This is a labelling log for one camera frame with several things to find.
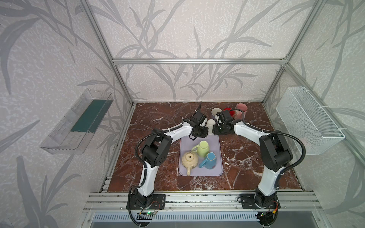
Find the aluminium cage frame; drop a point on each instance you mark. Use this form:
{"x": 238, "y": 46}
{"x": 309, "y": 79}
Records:
{"x": 283, "y": 62}

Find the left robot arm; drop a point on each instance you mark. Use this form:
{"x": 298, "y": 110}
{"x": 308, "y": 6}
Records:
{"x": 153, "y": 149}

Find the cream teapot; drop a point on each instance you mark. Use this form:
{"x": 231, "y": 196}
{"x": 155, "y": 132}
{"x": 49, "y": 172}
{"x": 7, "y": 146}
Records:
{"x": 189, "y": 161}

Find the lavender plastic tray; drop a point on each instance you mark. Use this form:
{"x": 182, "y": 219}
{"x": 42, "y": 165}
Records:
{"x": 187, "y": 144}

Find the clear plastic wall bin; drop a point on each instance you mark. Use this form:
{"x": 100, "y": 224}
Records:
{"x": 76, "y": 129}

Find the white wire mesh basket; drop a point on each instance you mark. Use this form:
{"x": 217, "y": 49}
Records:
{"x": 307, "y": 120}

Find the red mug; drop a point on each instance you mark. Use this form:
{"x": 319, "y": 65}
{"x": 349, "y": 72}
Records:
{"x": 231, "y": 111}

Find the pink patterned mug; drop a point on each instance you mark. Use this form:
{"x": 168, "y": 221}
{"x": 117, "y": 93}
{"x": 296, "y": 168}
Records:
{"x": 243, "y": 110}

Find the lavender mug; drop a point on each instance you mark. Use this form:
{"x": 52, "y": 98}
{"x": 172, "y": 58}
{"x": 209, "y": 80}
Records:
{"x": 215, "y": 111}

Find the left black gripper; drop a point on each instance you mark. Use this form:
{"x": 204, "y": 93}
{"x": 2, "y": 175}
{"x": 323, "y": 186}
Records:
{"x": 198, "y": 115}

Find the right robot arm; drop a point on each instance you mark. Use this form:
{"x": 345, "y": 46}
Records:
{"x": 274, "y": 150}

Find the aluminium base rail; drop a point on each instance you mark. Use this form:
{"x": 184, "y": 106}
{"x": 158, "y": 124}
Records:
{"x": 204, "y": 201}

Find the white mug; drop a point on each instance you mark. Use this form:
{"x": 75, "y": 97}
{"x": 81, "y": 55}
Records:
{"x": 210, "y": 124}

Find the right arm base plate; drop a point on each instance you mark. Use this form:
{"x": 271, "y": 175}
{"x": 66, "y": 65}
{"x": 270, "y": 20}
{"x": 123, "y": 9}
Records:
{"x": 255, "y": 201}

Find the light green mug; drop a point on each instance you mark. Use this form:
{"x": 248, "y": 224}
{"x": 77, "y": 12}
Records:
{"x": 201, "y": 149}

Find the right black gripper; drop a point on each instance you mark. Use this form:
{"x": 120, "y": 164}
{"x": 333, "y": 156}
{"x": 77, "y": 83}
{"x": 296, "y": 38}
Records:
{"x": 222, "y": 116}

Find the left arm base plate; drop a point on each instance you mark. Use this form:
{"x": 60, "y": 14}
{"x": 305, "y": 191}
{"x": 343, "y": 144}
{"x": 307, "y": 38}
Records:
{"x": 153, "y": 201}

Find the blue mug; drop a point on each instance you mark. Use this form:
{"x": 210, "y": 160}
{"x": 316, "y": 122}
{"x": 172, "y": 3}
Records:
{"x": 209, "y": 162}

